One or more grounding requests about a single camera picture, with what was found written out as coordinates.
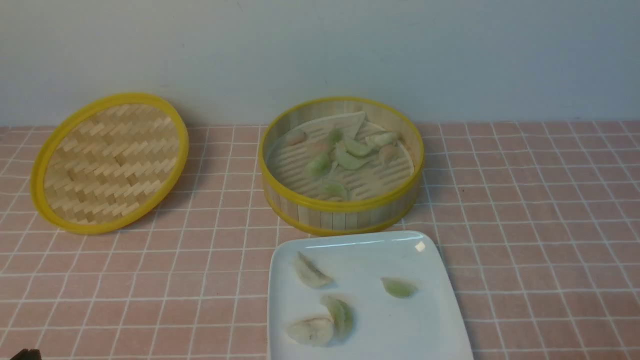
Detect green dumpling steamer front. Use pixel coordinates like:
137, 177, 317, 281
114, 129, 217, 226
321, 181, 349, 201

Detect green dumpling steamer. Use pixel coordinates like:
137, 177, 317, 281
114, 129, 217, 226
305, 152, 333, 179
321, 181, 349, 201
342, 137, 373, 158
326, 128, 343, 146
334, 148, 371, 171

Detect white dumpling upper left plate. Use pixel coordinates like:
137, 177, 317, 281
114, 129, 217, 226
293, 251, 334, 289

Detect white dumpling plate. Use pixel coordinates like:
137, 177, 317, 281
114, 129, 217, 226
293, 251, 334, 289
286, 317, 334, 347

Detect white square plate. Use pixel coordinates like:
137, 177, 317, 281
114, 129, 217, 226
267, 230, 474, 360

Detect green dumpling right on plate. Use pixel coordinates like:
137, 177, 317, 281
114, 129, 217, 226
381, 277, 418, 299

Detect pale green dumpling plate centre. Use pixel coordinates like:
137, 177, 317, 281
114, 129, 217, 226
321, 295, 354, 342

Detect white dumpling lower left plate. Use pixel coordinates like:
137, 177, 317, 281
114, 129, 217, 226
286, 317, 334, 347

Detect green dumpling steamer left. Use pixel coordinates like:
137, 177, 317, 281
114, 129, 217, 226
305, 152, 333, 179

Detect yellow rimmed bamboo steamer basket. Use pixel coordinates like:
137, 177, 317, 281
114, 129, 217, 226
258, 96, 425, 236

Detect green dumpling steamer middle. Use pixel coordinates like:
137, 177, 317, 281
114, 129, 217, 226
334, 148, 371, 171

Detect white steamer liner paper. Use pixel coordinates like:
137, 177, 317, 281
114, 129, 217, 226
265, 111, 415, 202

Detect green dumpling steamer back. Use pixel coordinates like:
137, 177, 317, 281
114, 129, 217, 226
326, 128, 343, 146

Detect green dumpling steamer centre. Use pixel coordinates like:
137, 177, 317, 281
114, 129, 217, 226
342, 137, 373, 158

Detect yellow rimmed bamboo steamer lid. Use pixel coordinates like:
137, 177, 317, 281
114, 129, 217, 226
30, 92, 190, 235

